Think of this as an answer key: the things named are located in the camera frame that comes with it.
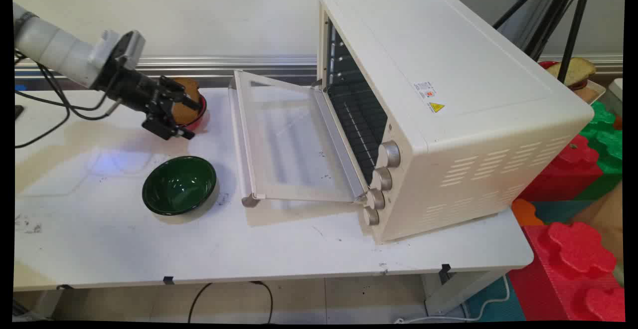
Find white table leg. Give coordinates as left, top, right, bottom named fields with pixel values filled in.
left=423, top=268, right=509, bottom=317

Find black tripod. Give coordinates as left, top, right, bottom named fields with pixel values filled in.
left=492, top=0, right=595, bottom=84

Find teal foam mat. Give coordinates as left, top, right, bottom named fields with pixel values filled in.
left=465, top=275, right=527, bottom=323

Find white floor cable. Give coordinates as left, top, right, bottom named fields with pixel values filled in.
left=395, top=273, right=512, bottom=325

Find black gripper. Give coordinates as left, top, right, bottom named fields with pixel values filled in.
left=96, top=59, right=202, bottom=142

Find green foam block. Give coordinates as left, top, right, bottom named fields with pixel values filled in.
left=577, top=100, right=625, bottom=201

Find yellow warning sticker label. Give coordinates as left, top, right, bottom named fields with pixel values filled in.
left=413, top=81, right=446, bottom=114

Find glass oven door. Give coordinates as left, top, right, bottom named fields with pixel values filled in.
left=228, top=69, right=370, bottom=208

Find red bowl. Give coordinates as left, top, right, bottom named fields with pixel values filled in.
left=175, top=93, right=208, bottom=133

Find brown bread slice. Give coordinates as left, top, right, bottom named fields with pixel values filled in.
left=169, top=77, right=201, bottom=126

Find cream toaster oven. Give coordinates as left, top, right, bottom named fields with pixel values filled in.
left=317, top=0, right=596, bottom=245

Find large red foam block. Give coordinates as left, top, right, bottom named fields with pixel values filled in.
left=507, top=221, right=627, bottom=323

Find orange foam piece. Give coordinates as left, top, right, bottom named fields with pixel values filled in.
left=511, top=198, right=545, bottom=227

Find dark green bowl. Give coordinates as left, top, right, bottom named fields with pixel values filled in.
left=142, top=156, right=218, bottom=216

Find black floor cable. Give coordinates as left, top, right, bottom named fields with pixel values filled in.
left=187, top=281, right=274, bottom=325

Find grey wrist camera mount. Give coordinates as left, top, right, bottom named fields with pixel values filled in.
left=89, top=29, right=146, bottom=71

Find white tray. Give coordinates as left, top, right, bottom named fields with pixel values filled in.
left=573, top=80, right=607, bottom=105

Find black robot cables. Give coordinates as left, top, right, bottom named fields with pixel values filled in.
left=14, top=52, right=123, bottom=149

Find sandwich bread slice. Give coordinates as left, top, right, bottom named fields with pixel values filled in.
left=545, top=57, right=597, bottom=88

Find aluminium wall rail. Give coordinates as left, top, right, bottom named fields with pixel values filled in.
left=14, top=55, right=319, bottom=79

